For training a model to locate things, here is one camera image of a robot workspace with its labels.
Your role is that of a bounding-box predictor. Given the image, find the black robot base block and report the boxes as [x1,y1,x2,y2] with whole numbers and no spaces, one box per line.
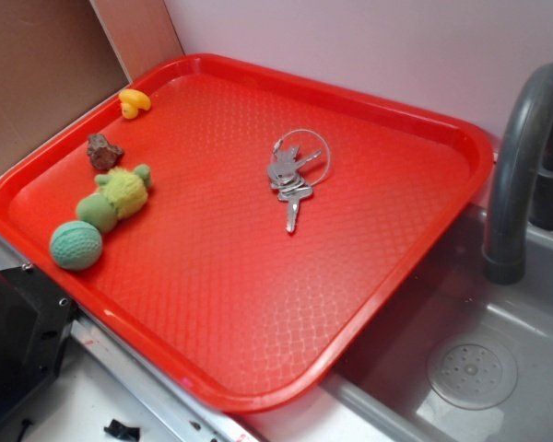
[0,267,76,429]

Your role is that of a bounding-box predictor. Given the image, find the brown rock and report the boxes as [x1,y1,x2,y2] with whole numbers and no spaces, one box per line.
[87,134,124,170]

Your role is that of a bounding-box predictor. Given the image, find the red plastic tray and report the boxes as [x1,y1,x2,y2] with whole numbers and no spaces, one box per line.
[0,54,493,413]

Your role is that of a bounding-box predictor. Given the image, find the silver key bunch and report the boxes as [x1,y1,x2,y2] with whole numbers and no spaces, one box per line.
[266,128,332,235]

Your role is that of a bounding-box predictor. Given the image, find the green plush toy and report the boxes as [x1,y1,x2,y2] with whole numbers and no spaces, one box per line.
[76,164,153,234]

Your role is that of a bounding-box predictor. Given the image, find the grey plastic sink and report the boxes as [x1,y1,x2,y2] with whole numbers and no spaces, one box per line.
[324,205,553,441]

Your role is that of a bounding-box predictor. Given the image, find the yellow rubber duck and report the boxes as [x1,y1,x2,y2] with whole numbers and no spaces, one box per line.
[118,88,151,120]

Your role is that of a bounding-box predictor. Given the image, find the teal rubber ball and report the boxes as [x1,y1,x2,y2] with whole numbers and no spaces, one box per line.
[50,221,103,271]

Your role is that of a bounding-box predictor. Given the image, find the sink drain cover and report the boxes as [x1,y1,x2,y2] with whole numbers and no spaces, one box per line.
[427,333,518,411]

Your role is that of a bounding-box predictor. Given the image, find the black tape scrap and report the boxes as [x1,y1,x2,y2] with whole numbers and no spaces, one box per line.
[103,419,141,442]

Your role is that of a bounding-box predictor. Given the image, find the grey toy faucet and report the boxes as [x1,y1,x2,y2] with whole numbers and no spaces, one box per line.
[482,63,553,285]

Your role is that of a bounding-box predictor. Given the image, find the brown cardboard panel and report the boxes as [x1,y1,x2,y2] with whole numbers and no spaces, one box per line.
[0,1,183,176]

